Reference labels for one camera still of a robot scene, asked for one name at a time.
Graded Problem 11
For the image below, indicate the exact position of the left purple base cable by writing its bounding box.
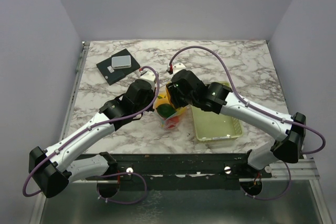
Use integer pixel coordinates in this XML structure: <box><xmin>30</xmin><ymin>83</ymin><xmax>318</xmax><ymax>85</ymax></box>
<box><xmin>97</xmin><ymin>171</ymin><xmax>148</xmax><ymax>205</ymax></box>

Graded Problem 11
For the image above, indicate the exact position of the red toy apple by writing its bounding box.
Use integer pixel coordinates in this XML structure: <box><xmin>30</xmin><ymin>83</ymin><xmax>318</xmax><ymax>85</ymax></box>
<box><xmin>165</xmin><ymin>116</ymin><xmax>180</xmax><ymax>129</ymax></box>

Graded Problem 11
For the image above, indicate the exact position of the small white device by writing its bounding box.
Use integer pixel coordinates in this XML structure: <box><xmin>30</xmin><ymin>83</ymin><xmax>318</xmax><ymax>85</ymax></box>
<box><xmin>111</xmin><ymin>55</ymin><xmax>131</xmax><ymax>69</ymax></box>

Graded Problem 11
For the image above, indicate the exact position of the black flat box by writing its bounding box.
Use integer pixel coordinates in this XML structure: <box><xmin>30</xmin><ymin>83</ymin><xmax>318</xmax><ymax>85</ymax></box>
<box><xmin>96</xmin><ymin>49</ymin><xmax>140</xmax><ymax>86</ymax></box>

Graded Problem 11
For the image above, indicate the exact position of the yellow toy lemon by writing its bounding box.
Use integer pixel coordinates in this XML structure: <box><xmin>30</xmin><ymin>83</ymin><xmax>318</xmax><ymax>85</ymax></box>
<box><xmin>174</xmin><ymin>106</ymin><xmax>187</xmax><ymax>116</ymax></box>

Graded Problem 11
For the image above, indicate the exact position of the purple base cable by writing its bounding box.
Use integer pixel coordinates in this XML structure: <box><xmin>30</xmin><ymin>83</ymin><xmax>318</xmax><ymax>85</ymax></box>
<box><xmin>244</xmin><ymin>162</ymin><xmax>291</xmax><ymax>201</ymax></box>
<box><xmin>97</xmin><ymin>171</ymin><xmax>148</xmax><ymax>205</ymax></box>

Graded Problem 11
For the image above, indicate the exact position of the clear zip top bag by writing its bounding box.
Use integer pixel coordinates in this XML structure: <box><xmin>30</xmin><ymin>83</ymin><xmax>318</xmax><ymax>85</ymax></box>
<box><xmin>153</xmin><ymin>85</ymin><xmax>187</xmax><ymax>129</ymax></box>

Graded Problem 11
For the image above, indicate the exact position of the orange yellow toy mango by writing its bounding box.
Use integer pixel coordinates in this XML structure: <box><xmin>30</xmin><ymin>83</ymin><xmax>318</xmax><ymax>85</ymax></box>
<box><xmin>165</xmin><ymin>82</ymin><xmax>174</xmax><ymax>107</ymax></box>

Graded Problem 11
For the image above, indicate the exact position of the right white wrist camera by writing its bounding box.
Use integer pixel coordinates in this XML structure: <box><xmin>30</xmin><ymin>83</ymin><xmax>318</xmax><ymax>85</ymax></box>
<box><xmin>166</xmin><ymin>63</ymin><xmax>186</xmax><ymax>75</ymax></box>

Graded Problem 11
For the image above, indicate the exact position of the pale green plastic basket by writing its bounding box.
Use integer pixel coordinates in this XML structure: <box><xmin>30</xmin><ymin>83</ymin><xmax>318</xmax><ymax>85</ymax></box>
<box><xmin>191</xmin><ymin>82</ymin><xmax>243</xmax><ymax>142</ymax></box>

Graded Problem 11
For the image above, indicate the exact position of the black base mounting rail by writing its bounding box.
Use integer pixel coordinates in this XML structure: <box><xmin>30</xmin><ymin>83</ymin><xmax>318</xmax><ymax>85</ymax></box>
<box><xmin>111</xmin><ymin>153</ymin><xmax>271</xmax><ymax>190</ymax></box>

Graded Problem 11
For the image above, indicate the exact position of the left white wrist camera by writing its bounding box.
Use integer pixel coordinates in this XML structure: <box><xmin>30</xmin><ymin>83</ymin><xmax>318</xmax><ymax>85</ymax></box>
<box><xmin>139</xmin><ymin>68</ymin><xmax>159</xmax><ymax>85</ymax></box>

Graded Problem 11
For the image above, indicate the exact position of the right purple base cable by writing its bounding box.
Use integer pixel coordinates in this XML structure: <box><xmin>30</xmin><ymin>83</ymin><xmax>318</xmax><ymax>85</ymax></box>
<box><xmin>244</xmin><ymin>162</ymin><xmax>291</xmax><ymax>201</ymax></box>

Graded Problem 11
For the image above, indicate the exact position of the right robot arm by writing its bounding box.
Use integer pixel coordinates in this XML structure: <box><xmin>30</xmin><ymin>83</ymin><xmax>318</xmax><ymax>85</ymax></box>
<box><xmin>166</xmin><ymin>69</ymin><xmax>306</xmax><ymax>177</ymax></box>

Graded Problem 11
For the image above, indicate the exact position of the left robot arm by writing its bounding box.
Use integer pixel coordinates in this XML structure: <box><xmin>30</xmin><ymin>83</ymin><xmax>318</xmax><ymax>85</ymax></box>
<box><xmin>28</xmin><ymin>79</ymin><xmax>160</xmax><ymax>198</ymax></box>

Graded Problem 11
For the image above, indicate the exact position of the green toy fruit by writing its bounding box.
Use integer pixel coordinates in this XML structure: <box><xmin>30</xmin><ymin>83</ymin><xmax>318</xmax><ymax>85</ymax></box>
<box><xmin>156</xmin><ymin>104</ymin><xmax>175</xmax><ymax>119</ymax></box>

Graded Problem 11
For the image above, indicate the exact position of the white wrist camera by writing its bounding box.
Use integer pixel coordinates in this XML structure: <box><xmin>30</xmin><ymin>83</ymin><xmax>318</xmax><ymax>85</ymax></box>
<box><xmin>166</xmin><ymin>63</ymin><xmax>186</xmax><ymax>75</ymax></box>
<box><xmin>139</xmin><ymin>68</ymin><xmax>159</xmax><ymax>85</ymax></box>

